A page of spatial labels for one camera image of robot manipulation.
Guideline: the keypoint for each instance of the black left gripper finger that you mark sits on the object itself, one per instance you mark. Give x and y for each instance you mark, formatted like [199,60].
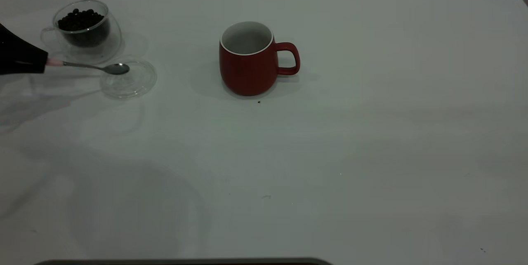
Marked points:
[20,68]
[16,48]

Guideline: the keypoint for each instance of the red ceramic mug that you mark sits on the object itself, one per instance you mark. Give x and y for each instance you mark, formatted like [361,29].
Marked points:
[247,73]

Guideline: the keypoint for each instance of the coffee beans pile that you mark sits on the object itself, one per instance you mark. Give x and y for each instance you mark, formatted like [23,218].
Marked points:
[80,19]

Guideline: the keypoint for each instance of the clear double-wall glass cup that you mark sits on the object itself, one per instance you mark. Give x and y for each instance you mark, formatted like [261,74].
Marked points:
[86,54]

